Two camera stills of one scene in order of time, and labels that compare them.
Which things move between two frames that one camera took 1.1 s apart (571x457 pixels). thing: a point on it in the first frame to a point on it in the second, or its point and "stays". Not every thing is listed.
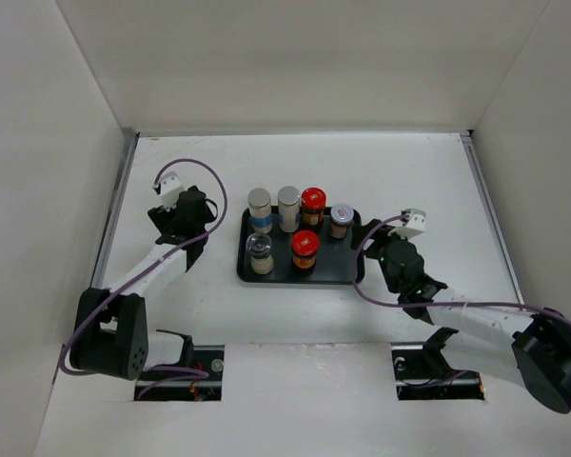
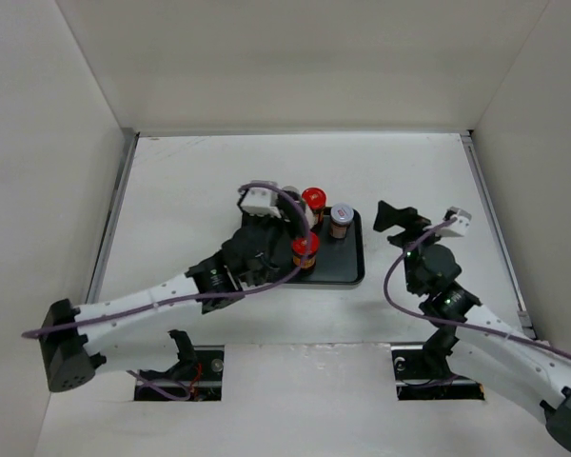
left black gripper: x=164 y=218 to x=285 y=227
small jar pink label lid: x=341 y=216 stays
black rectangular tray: x=336 y=261 stays
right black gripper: x=380 y=234 to x=408 y=218
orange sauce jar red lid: x=313 y=201 stays
